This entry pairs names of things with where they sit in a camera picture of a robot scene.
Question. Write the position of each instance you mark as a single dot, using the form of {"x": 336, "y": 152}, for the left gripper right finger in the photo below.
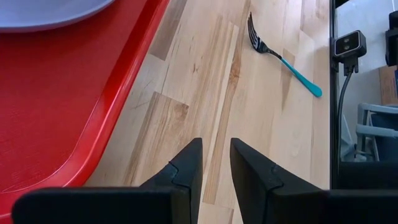
{"x": 267, "y": 202}

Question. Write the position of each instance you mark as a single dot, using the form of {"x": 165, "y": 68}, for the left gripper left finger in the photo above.
{"x": 155, "y": 205}

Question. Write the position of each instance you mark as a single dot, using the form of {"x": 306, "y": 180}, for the lavender plastic plate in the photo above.
{"x": 46, "y": 12}

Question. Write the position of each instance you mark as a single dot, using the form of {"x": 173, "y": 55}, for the red plastic tray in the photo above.
{"x": 46, "y": 109}

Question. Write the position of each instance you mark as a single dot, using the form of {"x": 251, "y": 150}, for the grey metal chair frame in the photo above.
{"x": 376, "y": 132}

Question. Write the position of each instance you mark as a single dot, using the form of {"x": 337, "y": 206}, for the black table-level camera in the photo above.
{"x": 349, "y": 45}

